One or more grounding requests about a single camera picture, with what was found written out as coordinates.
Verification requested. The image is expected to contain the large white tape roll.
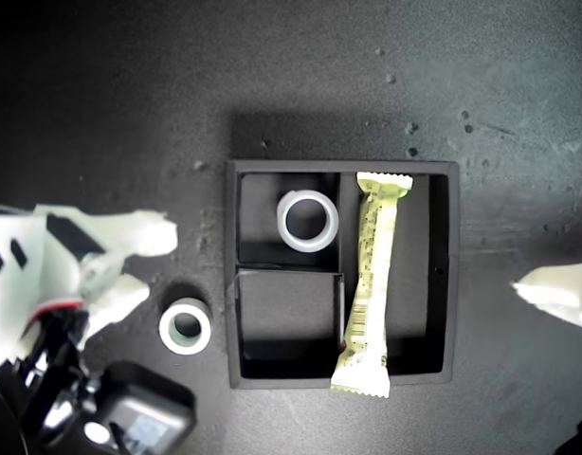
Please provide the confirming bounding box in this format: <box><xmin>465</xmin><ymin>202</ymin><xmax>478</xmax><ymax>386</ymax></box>
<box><xmin>276</xmin><ymin>189</ymin><xmax>340</xmax><ymax>254</ymax></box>

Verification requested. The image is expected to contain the black camera cable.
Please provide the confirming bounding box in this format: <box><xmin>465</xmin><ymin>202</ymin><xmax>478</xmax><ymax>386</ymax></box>
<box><xmin>108</xmin><ymin>421</ymin><xmax>129</xmax><ymax>455</ymax></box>

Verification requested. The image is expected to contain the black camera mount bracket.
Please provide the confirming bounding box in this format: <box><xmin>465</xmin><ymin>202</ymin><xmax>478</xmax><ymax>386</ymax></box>
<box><xmin>0</xmin><ymin>310</ymin><xmax>105</xmax><ymax>449</ymax></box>

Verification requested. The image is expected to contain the black compartment tray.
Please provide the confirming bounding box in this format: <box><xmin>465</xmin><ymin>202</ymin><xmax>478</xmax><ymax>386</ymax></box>
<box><xmin>224</xmin><ymin>159</ymin><xmax>461</xmax><ymax>391</ymax></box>

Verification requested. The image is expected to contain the cream snack bar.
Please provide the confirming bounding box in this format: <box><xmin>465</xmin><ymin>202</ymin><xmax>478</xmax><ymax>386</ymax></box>
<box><xmin>329</xmin><ymin>171</ymin><xmax>414</xmax><ymax>399</ymax></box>

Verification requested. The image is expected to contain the red gripper motor wire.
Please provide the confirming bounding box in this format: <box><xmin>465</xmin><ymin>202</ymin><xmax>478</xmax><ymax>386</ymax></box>
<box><xmin>29</xmin><ymin>302</ymin><xmax>82</xmax><ymax>318</ymax></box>

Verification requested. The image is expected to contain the small white tape roll green core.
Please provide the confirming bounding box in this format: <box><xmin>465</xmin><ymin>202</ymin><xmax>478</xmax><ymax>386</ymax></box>
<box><xmin>157</xmin><ymin>297</ymin><xmax>212</xmax><ymax>355</ymax></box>

